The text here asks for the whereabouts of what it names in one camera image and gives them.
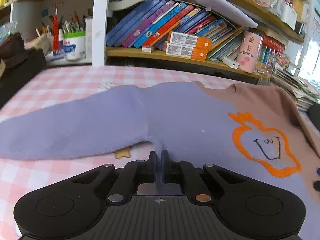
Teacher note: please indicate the pink checked printed mat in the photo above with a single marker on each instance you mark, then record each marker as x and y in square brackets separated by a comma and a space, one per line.
[62, 80]

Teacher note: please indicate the row of colourful books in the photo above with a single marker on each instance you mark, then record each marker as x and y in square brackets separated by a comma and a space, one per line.
[150, 22]

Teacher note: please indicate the red tassel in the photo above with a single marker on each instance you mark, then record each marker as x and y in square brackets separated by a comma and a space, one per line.
[55, 32]

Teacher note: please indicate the white charger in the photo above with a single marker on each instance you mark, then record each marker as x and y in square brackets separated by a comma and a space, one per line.
[231, 63]

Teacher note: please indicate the pink printed cup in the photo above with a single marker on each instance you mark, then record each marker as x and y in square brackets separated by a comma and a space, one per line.
[248, 52]

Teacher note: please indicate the orange and white box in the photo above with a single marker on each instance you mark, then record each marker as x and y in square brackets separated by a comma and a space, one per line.
[190, 40]
[185, 51]

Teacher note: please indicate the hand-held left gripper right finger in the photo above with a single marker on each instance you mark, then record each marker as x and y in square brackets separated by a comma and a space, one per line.
[165, 163]

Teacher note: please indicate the dark brown cloth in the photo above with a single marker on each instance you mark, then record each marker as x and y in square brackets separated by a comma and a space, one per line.
[12, 50]

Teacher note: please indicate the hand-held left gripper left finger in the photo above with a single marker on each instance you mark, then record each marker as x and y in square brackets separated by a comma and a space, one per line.
[152, 163]

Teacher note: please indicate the white shelf unit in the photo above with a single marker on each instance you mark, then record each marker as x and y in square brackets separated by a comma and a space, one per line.
[101, 22]

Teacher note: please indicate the stack of books and papers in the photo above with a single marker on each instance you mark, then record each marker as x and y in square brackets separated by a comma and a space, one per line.
[295, 87]

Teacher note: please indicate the bunch of pens and pencils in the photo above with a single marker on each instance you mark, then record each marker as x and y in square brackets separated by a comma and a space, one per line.
[72, 23]

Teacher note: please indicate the purple and brown sweater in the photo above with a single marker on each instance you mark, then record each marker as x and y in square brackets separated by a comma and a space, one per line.
[175, 110]

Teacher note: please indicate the white flat board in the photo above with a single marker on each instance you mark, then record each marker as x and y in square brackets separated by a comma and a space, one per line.
[225, 8]

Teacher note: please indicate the wooden bookshelf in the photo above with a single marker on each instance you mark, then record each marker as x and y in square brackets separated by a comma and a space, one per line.
[175, 57]

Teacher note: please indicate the white can with green lid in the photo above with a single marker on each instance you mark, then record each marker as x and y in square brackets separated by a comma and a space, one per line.
[74, 46]

